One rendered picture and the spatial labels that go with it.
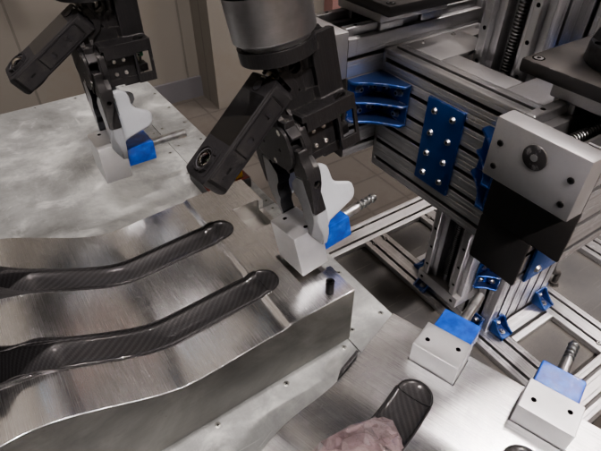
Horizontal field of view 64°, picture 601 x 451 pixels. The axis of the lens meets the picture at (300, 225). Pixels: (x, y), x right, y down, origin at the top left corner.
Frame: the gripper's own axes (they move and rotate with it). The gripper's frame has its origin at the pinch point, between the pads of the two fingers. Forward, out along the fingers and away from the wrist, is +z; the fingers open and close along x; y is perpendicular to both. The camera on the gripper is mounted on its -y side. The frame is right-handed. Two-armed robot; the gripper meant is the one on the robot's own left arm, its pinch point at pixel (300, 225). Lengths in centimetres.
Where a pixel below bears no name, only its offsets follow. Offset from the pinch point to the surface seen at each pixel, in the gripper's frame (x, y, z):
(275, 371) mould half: -5.6, -10.1, 11.9
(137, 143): 26.9, -8.5, -5.1
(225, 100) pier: 214, 75, 73
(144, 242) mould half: 14.7, -14.7, 2.0
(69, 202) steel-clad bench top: 42.0, -20.5, 5.8
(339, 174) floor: 124, 85, 91
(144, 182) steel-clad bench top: 40.4, -8.2, 7.8
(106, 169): 26.1, -13.8, -3.9
